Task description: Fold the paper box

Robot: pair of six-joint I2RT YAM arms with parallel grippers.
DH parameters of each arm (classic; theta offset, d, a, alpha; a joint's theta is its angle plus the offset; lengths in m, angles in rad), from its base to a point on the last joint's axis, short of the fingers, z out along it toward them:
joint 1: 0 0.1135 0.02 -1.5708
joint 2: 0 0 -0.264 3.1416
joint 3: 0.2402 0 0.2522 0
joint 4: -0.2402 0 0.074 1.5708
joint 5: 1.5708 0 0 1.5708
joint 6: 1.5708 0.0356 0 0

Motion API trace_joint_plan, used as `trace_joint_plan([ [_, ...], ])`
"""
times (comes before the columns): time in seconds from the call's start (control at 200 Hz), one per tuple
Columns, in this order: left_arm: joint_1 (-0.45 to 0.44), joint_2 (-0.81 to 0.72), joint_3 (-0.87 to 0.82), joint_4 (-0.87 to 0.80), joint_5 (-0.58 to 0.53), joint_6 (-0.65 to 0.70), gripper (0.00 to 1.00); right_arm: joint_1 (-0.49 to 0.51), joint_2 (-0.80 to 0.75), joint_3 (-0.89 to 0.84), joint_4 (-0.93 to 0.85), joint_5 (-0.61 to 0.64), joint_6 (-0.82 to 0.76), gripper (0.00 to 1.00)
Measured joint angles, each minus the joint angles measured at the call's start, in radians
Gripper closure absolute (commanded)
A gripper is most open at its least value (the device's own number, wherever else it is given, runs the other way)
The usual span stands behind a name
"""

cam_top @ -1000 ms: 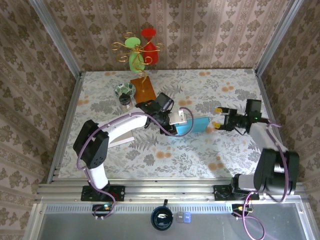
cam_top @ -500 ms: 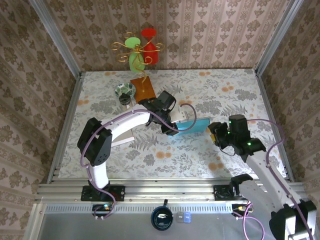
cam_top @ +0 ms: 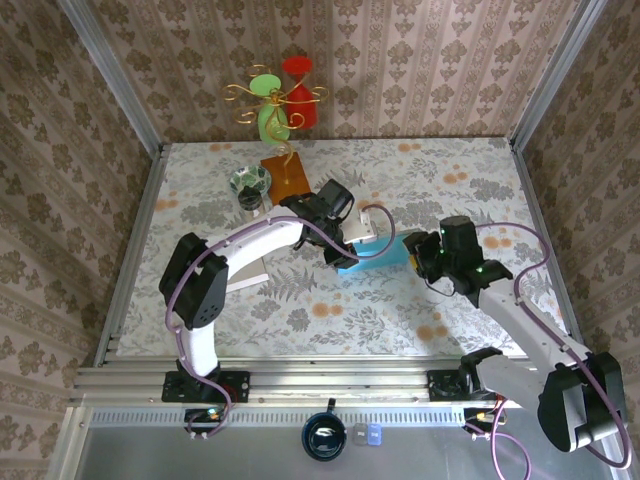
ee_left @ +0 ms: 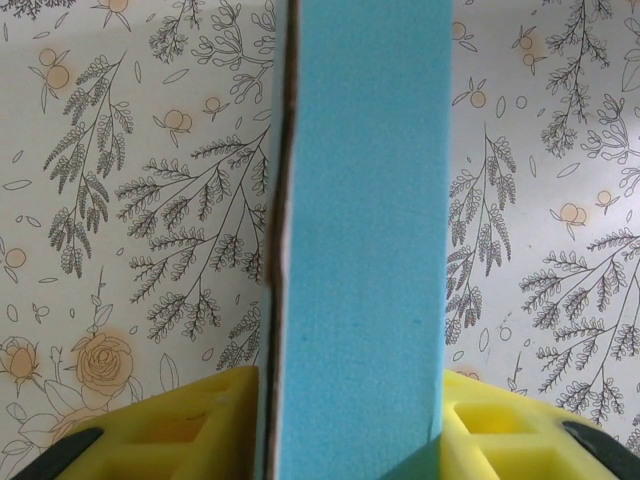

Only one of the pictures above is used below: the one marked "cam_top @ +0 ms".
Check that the white paper box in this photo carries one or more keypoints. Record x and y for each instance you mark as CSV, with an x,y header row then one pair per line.
x,y
247,275

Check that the grey metal shelf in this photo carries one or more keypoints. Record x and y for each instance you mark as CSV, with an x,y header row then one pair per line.
x,y
150,455

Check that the small circuit board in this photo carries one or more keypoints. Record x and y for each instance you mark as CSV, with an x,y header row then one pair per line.
x,y
202,417
480,417

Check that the green wine glass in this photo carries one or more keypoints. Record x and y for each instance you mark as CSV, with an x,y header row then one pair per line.
x,y
272,125

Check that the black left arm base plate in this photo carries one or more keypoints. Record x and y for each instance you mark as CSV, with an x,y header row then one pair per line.
x,y
235,385

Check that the leaf pattern bowl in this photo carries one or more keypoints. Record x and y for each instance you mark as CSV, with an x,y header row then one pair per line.
x,y
250,177

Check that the grey memory card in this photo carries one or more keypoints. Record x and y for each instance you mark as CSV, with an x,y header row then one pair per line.
x,y
359,435

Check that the blue memory card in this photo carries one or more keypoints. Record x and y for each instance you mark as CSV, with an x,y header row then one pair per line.
x,y
374,435

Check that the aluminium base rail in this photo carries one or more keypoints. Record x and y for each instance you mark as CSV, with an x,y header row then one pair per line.
x,y
325,385

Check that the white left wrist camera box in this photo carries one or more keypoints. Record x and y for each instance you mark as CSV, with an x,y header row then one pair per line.
x,y
361,225

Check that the red wine glass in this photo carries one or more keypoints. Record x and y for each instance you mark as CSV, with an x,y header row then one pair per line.
x,y
300,100

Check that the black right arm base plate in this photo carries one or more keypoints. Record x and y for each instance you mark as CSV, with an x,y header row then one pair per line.
x,y
442,387

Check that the aluminium table side rail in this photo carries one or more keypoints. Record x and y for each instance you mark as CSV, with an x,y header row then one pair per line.
x,y
132,250
534,200

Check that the dark blue mug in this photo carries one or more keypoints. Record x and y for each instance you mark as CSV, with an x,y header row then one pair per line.
x,y
324,437

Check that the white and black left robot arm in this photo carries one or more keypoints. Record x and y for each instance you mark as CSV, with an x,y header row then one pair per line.
x,y
260,245

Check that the floral tablecloth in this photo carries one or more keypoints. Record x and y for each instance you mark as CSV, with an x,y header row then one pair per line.
x,y
350,340

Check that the glass jar with black lid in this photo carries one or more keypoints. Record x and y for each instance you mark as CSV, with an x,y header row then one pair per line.
x,y
250,202

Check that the aluminium corner post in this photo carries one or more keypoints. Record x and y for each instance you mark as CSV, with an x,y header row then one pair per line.
x,y
112,75
556,75

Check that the blue paper box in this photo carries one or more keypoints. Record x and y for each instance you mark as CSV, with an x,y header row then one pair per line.
x,y
380,260

